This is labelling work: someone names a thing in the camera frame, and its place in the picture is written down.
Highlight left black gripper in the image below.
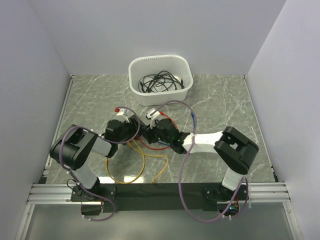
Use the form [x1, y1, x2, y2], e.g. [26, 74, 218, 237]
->
[115, 117, 144, 144]

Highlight red ethernet cable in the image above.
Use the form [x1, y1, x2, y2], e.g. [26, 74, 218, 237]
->
[136, 111, 177, 150]

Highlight black network switch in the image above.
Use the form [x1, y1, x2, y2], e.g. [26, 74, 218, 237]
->
[137, 118, 153, 144]

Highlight blue ethernet cable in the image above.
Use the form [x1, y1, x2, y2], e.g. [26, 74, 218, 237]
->
[157, 111, 197, 146]

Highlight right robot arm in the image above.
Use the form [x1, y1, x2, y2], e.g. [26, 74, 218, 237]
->
[143, 118, 259, 200]

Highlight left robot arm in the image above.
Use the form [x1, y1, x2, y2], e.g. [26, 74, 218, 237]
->
[49, 116, 144, 201]

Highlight white plastic tub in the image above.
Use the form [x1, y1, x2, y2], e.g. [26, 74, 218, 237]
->
[128, 54, 194, 106]

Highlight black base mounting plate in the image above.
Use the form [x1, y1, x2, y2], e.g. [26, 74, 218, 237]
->
[69, 182, 251, 216]

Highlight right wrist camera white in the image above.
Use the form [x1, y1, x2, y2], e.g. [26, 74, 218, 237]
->
[145, 108, 161, 120]

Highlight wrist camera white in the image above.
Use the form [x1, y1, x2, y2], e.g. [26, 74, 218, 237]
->
[114, 107, 132, 123]
[145, 108, 161, 120]

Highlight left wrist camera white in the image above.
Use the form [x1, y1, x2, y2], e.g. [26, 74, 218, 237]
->
[114, 107, 132, 123]

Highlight tangled black cables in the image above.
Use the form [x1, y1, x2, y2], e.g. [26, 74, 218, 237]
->
[138, 70, 186, 94]

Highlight aluminium frame rail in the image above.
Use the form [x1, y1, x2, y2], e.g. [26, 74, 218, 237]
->
[26, 182, 291, 205]

